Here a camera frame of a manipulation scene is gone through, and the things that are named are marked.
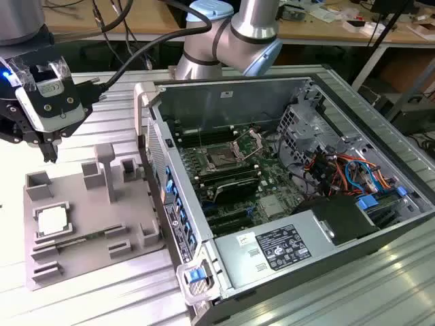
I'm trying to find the black RAM slot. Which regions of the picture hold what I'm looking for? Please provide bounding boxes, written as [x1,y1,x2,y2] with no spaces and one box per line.
[194,162,258,176]
[175,125,235,137]
[198,171,261,187]
[177,134,237,147]

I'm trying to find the grey electronic device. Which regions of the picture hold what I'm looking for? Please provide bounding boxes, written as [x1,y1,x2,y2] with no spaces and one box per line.
[281,1,309,20]

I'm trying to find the metal socket cover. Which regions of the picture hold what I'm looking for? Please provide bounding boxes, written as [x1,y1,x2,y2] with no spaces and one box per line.
[230,130,268,161]

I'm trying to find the silver drive cage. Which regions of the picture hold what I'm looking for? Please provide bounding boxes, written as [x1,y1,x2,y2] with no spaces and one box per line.
[275,103,341,164]

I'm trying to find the blue wire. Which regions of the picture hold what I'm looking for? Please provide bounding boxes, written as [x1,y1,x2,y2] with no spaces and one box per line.
[343,158,380,195]

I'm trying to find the open PC case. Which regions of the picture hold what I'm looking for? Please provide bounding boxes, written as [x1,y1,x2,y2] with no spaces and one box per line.
[134,64,435,326]

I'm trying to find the green RAM stick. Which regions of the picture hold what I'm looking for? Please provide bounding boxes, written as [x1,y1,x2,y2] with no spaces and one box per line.
[54,230,109,248]

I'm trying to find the grey parts rack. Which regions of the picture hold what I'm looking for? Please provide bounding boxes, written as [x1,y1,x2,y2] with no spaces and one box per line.
[22,142,166,292]

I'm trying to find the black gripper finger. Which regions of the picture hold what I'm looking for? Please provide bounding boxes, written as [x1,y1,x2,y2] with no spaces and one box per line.
[48,134,61,164]
[35,130,52,164]

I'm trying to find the grey case handle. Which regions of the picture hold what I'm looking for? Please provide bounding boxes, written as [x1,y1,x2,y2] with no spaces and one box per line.
[134,82,161,139]
[175,258,219,304]

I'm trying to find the black box under desk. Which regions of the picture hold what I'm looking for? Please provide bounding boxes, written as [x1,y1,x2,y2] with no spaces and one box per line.
[387,96,435,137]

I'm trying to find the silver power supply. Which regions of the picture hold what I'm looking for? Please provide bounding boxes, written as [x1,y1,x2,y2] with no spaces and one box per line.
[213,210,341,290]

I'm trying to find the black expansion slot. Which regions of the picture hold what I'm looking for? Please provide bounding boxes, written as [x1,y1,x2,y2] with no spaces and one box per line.
[209,219,255,236]
[205,208,251,225]

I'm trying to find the red orange wire bundle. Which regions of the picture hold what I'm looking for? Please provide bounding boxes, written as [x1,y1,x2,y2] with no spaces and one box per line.
[302,152,398,201]

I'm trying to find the white papers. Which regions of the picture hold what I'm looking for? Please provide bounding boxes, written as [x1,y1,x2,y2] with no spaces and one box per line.
[307,5,341,24]

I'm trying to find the silver square CPU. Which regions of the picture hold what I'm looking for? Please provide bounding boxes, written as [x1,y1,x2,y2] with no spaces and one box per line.
[36,207,69,237]

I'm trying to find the thick black cable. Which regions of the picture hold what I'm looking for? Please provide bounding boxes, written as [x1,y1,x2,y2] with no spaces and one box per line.
[73,0,214,103]

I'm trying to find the black plastic shroud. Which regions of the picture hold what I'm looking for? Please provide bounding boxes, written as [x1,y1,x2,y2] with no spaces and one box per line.
[292,195,380,247]

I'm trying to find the long wooden desk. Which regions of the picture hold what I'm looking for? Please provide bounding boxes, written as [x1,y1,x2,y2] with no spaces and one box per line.
[43,0,435,47]

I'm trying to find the brown cardboard box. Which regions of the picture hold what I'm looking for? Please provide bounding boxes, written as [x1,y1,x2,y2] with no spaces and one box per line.
[379,50,431,92]

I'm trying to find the black expansion card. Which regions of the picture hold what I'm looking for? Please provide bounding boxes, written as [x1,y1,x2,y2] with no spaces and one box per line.
[212,178,260,205]

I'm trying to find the silver chipset heatsink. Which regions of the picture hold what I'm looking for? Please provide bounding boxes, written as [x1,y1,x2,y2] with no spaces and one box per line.
[260,196,290,218]

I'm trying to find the green motherboard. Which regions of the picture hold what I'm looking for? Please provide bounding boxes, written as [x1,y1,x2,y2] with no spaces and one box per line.
[169,122,307,236]

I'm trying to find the CPU socket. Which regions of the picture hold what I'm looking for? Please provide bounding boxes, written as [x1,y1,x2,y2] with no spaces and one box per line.
[203,145,236,171]

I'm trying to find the small white box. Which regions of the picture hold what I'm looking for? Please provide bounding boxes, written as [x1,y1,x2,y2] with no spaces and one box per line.
[342,19,379,37]

